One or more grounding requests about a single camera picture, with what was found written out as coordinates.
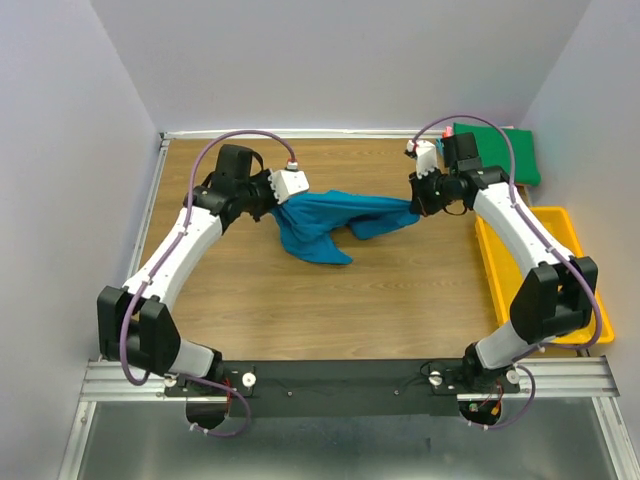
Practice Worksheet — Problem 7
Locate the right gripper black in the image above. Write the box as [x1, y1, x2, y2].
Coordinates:
[410, 164, 456, 217]

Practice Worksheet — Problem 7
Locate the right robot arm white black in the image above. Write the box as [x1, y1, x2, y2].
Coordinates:
[405, 133, 598, 392]

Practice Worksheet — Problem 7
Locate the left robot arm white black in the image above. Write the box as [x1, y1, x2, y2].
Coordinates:
[97, 144, 284, 395]

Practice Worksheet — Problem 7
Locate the light blue folded t shirt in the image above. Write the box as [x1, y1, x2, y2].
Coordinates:
[436, 137, 448, 168]

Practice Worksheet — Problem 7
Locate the pink folded t shirt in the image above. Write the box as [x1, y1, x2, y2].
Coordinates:
[443, 124, 521, 189]

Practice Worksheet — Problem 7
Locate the green folded t shirt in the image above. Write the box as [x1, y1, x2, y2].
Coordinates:
[453, 123, 541, 186]

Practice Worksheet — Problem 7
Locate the yellow plastic tray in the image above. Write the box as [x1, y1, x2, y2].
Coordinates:
[475, 206, 615, 345]

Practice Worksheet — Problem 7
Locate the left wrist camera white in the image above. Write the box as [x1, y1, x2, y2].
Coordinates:
[268, 169, 310, 204]

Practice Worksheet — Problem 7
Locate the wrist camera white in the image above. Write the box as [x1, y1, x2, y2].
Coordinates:
[268, 169, 310, 204]
[413, 140, 438, 178]

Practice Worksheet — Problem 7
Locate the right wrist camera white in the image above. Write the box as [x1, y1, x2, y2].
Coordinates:
[413, 140, 438, 178]

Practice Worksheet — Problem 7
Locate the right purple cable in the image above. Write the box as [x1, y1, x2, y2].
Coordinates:
[407, 112, 604, 433]

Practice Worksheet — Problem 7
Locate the purple cable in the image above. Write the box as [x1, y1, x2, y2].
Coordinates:
[407, 112, 604, 433]
[119, 129, 300, 437]

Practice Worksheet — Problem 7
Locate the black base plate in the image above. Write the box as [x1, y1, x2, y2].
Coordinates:
[164, 358, 520, 429]

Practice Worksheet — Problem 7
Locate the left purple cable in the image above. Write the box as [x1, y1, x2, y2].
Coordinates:
[119, 129, 300, 437]

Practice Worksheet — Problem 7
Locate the aluminium frame rail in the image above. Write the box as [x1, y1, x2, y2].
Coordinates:
[57, 130, 640, 480]

